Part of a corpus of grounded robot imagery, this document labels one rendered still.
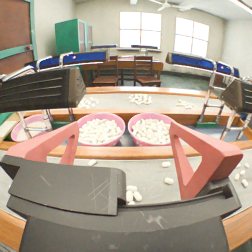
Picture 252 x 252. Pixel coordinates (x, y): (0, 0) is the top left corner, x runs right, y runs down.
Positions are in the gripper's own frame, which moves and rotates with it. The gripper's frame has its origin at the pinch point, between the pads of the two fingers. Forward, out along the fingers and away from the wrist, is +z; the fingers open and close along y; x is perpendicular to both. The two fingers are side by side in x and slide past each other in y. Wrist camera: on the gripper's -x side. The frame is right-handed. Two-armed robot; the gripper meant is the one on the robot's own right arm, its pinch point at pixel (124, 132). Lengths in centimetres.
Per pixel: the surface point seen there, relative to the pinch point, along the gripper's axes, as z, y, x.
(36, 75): 13.6, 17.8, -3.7
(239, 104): 11.0, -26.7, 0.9
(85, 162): 22.4, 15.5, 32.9
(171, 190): 9.7, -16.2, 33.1
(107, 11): 512, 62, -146
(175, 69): 515, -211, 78
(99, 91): 92, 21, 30
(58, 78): 12.9, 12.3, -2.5
